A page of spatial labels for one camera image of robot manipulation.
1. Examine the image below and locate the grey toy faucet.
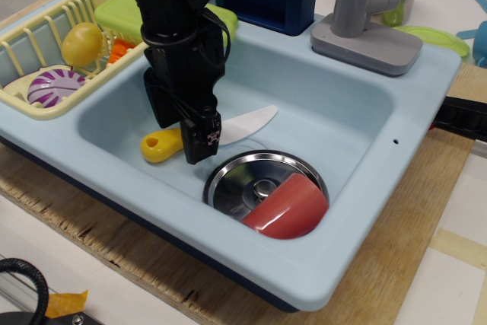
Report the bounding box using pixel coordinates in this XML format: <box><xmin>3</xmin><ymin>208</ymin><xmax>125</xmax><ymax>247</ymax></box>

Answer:
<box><xmin>310</xmin><ymin>0</ymin><xmax>423</xmax><ymax>77</ymax></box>

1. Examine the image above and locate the green plastic cutting board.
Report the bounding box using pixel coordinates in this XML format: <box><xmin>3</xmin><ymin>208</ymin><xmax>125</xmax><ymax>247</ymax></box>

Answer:
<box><xmin>94</xmin><ymin>0</ymin><xmax>238</xmax><ymax>46</ymax></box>

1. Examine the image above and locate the yellow handled toy knife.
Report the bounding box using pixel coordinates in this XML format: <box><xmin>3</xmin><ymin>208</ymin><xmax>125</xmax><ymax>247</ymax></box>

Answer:
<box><xmin>139</xmin><ymin>105</ymin><xmax>279</xmax><ymax>163</ymax></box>

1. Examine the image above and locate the cream dish rack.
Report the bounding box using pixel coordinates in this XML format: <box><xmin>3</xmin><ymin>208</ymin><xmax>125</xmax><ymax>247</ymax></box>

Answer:
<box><xmin>1</xmin><ymin>0</ymin><xmax>147</xmax><ymax>120</ymax></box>

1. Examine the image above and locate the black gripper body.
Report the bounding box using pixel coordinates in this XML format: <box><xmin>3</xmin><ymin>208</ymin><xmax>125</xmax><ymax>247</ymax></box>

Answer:
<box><xmin>135</xmin><ymin>0</ymin><xmax>229</xmax><ymax>123</ymax></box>

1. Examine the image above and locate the purple toy cabbage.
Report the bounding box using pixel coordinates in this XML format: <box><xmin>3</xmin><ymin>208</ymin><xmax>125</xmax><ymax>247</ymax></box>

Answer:
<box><xmin>27</xmin><ymin>69</ymin><xmax>85</xmax><ymax>108</ymax></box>

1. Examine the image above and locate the red plastic cup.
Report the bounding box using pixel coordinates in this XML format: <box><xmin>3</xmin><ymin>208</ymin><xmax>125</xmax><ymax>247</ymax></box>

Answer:
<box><xmin>242</xmin><ymin>174</ymin><xmax>329</xmax><ymax>240</ymax></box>

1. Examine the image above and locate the orange tape piece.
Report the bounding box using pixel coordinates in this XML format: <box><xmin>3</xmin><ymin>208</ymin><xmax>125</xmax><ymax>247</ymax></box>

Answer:
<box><xmin>45</xmin><ymin>290</ymin><xmax>89</xmax><ymax>319</ymax></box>

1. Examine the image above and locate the wooden base board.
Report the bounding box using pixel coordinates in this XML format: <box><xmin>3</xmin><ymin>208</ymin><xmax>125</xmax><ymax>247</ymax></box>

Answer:
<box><xmin>0</xmin><ymin>62</ymin><xmax>487</xmax><ymax>325</ymax></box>

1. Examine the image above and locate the steel pot lid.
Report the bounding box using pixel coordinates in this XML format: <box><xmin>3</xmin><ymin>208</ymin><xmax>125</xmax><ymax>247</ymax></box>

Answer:
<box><xmin>202</xmin><ymin>150</ymin><xmax>329</xmax><ymax>221</ymax></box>

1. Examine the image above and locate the green plastic plate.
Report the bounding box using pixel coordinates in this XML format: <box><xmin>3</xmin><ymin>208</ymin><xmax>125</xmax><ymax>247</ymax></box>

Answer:
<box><xmin>394</xmin><ymin>26</ymin><xmax>470</xmax><ymax>59</ymax></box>

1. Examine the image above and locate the yellow toy potato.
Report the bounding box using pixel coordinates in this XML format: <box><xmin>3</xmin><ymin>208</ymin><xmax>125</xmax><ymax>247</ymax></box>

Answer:
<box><xmin>61</xmin><ymin>22</ymin><xmax>103</xmax><ymax>67</ymax></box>

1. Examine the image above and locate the light blue toy sink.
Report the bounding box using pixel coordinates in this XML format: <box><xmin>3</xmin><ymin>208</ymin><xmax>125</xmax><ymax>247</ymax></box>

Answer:
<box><xmin>1</xmin><ymin>23</ymin><xmax>461</xmax><ymax>312</ymax></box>

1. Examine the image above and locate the black clamp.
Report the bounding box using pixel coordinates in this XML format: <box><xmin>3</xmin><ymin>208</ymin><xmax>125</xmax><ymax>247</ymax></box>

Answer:
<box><xmin>430</xmin><ymin>97</ymin><xmax>486</xmax><ymax>142</ymax></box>

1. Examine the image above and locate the orange toy carrot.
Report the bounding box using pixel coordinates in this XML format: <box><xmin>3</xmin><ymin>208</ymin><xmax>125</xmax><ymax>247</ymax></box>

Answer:
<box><xmin>108</xmin><ymin>39</ymin><xmax>135</xmax><ymax>64</ymax></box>

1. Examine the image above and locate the black cable loop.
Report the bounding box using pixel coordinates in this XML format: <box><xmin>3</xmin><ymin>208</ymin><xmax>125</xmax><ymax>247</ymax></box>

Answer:
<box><xmin>0</xmin><ymin>258</ymin><xmax>50</xmax><ymax>325</ymax></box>

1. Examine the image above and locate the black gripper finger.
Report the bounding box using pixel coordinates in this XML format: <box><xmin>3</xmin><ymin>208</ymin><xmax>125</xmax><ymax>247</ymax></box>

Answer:
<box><xmin>144</xmin><ymin>68</ymin><xmax>182</xmax><ymax>128</ymax></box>
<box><xmin>180</xmin><ymin>113</ymin><xmax>221</xmax><ymax>164</ymax></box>

